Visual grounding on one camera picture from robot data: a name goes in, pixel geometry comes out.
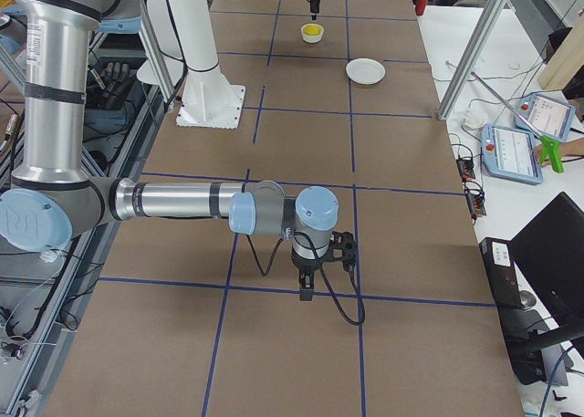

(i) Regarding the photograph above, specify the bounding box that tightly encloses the yellow lemon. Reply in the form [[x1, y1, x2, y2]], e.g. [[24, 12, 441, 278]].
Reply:
[[302, 24, 321, 36]]

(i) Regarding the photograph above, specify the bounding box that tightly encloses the green handled reacher grabber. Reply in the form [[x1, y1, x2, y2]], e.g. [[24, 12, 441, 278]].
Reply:
[[470, 71, 564, 173]]

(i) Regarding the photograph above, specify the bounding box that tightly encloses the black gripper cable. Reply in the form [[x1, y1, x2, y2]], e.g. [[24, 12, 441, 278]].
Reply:
[[245, 232, 366, 327]]

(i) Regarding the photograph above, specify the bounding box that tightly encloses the white cloth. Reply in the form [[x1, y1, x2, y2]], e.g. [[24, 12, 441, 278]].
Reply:
[[461, 111, 485, 130]]

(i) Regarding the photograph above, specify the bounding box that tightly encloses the white bowl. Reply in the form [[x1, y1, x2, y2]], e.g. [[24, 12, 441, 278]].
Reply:
[[300, 23, 325, 44]]

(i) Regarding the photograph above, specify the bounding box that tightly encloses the white plate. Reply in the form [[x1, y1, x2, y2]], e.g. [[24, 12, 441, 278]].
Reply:
[[345, 57, 386, 86]]

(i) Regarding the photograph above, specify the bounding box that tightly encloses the blue teach pendant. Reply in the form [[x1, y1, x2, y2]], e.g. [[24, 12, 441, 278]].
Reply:
[[516, 93, 576, 142], [481, 124, 543, 185]]

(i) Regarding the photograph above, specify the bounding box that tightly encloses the aluminium frame post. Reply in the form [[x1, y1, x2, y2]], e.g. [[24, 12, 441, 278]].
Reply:
[[437, 0, 507, 120]]

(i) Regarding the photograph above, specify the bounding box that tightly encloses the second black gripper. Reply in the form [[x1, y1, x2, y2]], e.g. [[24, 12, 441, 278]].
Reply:
[[291, 250, 322, 301]]

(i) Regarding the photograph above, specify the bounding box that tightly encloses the blue teach pendant near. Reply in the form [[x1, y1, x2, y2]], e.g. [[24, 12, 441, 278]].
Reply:
[[481, 124, 543, 185]]

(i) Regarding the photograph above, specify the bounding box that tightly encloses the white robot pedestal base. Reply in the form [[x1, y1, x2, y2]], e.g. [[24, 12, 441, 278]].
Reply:
[[169, 0, 245, 130]]

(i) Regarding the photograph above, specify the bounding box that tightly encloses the black computer box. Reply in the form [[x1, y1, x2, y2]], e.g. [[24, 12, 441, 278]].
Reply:
[[479, 237, 537, 310]]

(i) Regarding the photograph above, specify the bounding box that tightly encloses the black monitor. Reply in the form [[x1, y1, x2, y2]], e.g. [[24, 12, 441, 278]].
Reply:
[[510, 192, 583, 325]]

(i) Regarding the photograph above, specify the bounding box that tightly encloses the blue teach pendant far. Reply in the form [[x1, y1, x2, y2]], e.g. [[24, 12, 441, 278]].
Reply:
[[516, 93, 576, 142]]

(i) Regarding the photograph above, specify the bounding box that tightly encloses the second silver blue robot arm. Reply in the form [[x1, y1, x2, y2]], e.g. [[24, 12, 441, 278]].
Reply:
[[1, 0, 339, 301]]

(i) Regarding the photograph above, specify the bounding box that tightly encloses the orange black connector board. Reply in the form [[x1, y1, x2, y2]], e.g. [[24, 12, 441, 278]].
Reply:
[[456, 157, 475, 181]]

